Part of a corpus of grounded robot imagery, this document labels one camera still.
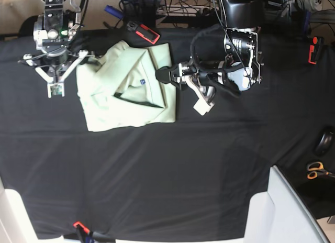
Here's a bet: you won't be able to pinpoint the black table cloth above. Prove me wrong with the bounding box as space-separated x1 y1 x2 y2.
1 35 334 242

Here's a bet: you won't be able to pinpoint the black tape roll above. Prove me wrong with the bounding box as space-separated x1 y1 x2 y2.
314 131 334 156

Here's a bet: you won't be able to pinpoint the white power strip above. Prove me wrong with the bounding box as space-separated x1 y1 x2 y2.
156 5 212 17

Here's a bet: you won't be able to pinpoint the white chair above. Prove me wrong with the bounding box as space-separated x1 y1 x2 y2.
243 166 329 243
1 181 38 242

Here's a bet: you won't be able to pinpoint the red and black clamp right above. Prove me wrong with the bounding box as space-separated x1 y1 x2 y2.
308 36 324 64

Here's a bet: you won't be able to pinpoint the white chair right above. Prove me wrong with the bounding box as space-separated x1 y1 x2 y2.
243 166 329 243

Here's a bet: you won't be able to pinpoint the orange handled scissors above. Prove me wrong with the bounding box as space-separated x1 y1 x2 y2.
306 161 334 180

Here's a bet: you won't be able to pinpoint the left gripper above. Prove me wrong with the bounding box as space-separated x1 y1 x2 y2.
155 60 218 90

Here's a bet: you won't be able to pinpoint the blue cylinder right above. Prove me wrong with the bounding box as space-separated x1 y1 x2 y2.
301 10 311 36

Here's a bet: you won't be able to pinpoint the light green T-shirt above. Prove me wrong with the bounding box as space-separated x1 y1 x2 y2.
76 40 176 132

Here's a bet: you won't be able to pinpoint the blue handle clamp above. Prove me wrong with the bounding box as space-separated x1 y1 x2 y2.
104 5 124 20

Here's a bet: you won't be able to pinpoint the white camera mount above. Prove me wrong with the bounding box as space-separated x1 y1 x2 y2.
18 50 90 98
184 76 215 116

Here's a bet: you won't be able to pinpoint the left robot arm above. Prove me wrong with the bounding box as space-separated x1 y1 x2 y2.
155 0 264 102

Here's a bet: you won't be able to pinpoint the white chair left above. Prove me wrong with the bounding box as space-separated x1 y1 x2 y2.
1 181 38 242

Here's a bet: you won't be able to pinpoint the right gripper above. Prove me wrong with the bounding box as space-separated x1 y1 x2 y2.
39 45 76 75

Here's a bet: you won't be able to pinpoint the red clamp bottom edge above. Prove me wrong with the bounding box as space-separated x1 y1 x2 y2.
73 221 116 243

